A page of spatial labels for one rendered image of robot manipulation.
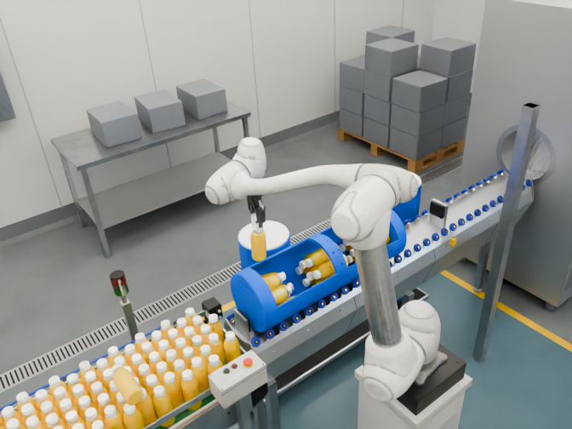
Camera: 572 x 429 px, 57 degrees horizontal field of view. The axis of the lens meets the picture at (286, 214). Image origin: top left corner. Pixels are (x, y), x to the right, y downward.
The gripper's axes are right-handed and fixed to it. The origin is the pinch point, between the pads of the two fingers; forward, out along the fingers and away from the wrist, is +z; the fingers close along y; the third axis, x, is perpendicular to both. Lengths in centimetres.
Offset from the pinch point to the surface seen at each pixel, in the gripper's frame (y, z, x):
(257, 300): -17.4, 25.0, 10.9
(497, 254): -29, 67, -131
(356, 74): 269, 129, -256
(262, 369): -45, 28, 24
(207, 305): 7, 46, 26
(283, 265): 6.3, 41.6, -15.2
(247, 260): 32, 59, -7
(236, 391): -47, 30, 36
